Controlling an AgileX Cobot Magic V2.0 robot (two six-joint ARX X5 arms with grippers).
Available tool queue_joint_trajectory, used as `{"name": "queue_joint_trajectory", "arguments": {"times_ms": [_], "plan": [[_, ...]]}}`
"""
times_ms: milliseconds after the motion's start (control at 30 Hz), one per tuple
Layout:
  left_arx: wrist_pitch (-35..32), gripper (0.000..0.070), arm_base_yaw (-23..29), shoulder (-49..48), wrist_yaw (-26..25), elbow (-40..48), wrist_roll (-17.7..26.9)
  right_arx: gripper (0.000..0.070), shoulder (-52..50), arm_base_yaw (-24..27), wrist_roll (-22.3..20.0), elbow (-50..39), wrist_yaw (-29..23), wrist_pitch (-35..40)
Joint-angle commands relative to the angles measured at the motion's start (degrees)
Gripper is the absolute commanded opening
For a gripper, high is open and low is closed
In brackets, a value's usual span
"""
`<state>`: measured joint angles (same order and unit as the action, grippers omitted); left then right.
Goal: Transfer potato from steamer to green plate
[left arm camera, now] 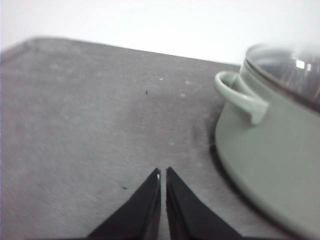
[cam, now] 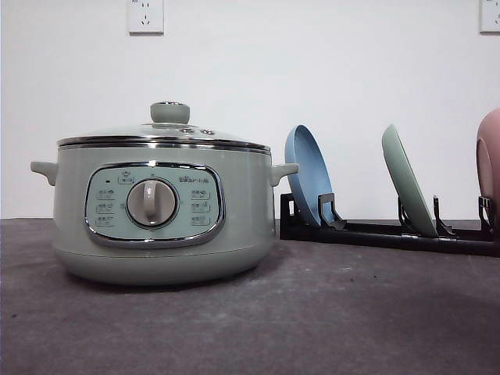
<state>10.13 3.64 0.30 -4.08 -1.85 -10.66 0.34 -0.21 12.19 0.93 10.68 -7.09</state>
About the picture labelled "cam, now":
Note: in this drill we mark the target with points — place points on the green electric steamer pot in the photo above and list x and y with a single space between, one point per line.
164 216

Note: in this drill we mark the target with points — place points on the green plate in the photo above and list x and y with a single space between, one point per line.
405 183

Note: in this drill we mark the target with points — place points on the glass steamer lid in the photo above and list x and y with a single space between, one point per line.
169 126

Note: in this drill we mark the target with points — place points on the white wall socket left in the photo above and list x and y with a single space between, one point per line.
146 18

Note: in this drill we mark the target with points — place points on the white wall socket right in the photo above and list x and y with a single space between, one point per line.
487 18

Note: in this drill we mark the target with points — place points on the black dish rack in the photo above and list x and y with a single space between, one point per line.
333 227

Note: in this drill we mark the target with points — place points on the blue plate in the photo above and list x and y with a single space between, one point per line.
314 178

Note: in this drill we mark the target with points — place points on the grey table cloth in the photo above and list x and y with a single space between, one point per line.
313 308

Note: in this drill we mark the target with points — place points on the white wall socket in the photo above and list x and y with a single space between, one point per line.
487 18
146 18

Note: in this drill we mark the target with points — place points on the pink plate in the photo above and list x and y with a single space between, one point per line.
488 159

